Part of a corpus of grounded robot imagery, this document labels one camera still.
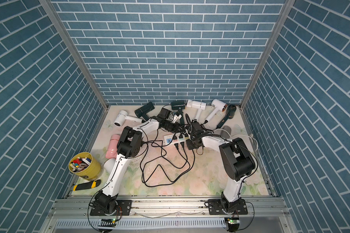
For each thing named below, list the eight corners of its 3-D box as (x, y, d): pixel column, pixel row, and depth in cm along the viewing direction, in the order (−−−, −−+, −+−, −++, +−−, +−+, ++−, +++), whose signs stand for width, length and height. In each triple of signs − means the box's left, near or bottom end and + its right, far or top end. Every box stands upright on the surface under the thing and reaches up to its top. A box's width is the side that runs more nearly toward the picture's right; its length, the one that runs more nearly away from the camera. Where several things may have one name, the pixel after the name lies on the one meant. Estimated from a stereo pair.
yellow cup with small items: (78, 181, 84) (62, 172, 72) (87, 162, 91) (73, 151, 80) (100, 181, 84) (87, 172, 73) (107, 162, 91) (96, 151, 80)
